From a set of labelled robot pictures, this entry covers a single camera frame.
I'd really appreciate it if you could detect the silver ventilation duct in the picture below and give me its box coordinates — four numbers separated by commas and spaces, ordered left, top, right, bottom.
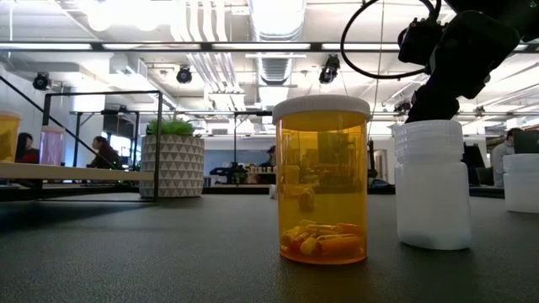
248, 0, 308, 88

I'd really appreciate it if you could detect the wooden cutting board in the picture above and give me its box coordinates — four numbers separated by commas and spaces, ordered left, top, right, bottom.
0, 89, 164, 203

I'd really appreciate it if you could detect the large white medicine bottle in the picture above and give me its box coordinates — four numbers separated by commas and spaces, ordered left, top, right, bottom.
502, 152, 539, 214

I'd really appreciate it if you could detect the large amber pill bottle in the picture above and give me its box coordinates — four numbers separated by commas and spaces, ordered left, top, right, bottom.
0, 109, 23, 164
271, 93, 372, 266

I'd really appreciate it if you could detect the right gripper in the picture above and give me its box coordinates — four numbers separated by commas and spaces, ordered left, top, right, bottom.
404, 10, 522, 124

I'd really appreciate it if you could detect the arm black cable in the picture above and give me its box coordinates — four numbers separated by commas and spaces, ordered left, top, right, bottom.
339, 0, 442, 81
0, 74, 115, 170

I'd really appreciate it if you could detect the black metal rack frame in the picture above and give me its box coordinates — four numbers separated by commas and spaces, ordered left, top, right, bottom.
69, 108, 142, 169

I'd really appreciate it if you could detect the black overhead light bar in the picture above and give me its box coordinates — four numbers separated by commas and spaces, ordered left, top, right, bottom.
0, 40, 539, 54

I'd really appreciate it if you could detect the pink pill bottle white cap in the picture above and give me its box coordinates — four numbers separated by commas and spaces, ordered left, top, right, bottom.
40, 125, 67, 167

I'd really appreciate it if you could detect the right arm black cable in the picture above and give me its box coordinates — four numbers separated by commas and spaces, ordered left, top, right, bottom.
339, 0, 442, 81

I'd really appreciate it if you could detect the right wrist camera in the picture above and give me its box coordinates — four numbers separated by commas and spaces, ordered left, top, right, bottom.
397, 16, 448, 67

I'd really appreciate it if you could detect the dark computer monitor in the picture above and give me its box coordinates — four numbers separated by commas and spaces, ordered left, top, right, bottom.
512, 130, 539, 155

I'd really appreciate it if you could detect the small white medicine bottle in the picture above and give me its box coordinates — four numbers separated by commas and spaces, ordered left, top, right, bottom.
392, 119, 472, 252

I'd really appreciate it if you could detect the black table mat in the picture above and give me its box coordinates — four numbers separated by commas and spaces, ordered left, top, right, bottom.
0, 192, 539, 303

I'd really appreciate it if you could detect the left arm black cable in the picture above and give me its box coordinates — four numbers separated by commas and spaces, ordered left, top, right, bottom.
0, 74, 115, 170

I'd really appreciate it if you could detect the white patterned planter with succulent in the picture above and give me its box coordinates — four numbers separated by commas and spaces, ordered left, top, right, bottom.
138, 119, 206, 199

